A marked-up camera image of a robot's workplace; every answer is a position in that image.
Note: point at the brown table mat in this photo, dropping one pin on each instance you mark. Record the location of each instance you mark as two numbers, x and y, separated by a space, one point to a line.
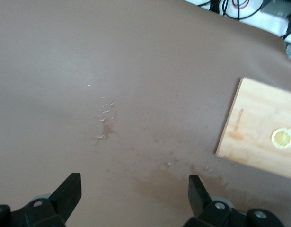
112 71

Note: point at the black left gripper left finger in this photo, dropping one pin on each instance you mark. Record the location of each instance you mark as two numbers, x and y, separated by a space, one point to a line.
67 194

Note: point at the grey adapter box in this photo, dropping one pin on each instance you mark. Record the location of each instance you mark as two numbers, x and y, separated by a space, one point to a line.
275 7

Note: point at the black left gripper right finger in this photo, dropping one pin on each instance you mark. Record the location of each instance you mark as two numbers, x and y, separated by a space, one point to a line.
198 198

